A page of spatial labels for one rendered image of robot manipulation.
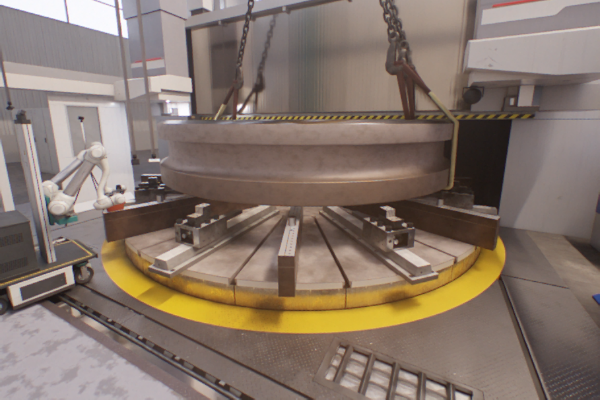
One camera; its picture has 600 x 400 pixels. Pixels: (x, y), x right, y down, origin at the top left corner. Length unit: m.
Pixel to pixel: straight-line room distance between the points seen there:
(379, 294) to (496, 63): 2.62
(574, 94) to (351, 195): 3.01
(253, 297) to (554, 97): 4.24
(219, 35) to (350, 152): 5.35
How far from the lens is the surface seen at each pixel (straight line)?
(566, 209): 5.96
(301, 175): 3.01
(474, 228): 3.90
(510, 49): 3.67
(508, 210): 5.81
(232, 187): 3.16
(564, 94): 4.74
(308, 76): 6.11
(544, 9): 4.23
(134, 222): 4.14
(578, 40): 3.78
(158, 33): 6.80
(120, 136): 7.35
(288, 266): 2.38
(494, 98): 4.59
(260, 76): 6.74
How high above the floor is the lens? 1.76
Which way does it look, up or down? 11 degrees down
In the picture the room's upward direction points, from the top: straight up
